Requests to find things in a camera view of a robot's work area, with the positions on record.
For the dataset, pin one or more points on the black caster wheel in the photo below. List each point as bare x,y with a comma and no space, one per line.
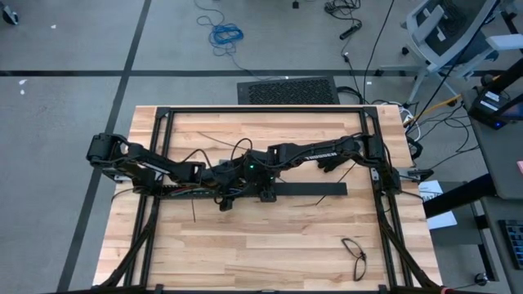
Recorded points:
9,16

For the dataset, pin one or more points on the black keyboard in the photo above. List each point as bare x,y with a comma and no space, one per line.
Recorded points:
515,245

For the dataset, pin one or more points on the grey side desk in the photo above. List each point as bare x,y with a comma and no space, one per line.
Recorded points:
506,163

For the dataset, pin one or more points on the brown zip tie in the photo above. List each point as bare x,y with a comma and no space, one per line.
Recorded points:
335,184

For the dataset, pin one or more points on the black device with blue light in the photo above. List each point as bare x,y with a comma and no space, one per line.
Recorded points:
486,106

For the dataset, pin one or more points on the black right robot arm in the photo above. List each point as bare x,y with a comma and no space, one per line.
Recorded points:
327,155

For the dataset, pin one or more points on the black eyeglasses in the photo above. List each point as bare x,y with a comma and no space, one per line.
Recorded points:
362,256

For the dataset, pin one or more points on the small black floor item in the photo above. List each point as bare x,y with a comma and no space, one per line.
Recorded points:
295,4

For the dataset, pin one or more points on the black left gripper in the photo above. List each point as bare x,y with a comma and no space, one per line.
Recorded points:
220,177

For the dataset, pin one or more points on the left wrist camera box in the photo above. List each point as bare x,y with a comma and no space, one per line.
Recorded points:
226,205

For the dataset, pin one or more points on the black duct cover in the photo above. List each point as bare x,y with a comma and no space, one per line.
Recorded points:
314,188

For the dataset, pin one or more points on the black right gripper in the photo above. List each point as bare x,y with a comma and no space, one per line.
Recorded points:
257,167

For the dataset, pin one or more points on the grey office chair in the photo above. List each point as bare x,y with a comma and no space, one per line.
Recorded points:
449,24

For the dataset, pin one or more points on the black round knob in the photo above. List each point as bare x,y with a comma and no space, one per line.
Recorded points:
481,279

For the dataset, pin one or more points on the white paper sheet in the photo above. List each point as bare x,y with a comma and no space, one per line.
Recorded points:
443,220

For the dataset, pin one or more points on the black stand pole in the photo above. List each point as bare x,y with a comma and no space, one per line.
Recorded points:
506,73

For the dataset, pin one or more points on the pink item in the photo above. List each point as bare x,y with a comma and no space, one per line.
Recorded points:
520,167

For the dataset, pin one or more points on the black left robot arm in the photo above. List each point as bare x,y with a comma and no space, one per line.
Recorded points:
143,161

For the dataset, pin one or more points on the black power strip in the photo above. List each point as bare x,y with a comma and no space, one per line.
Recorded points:
350,31

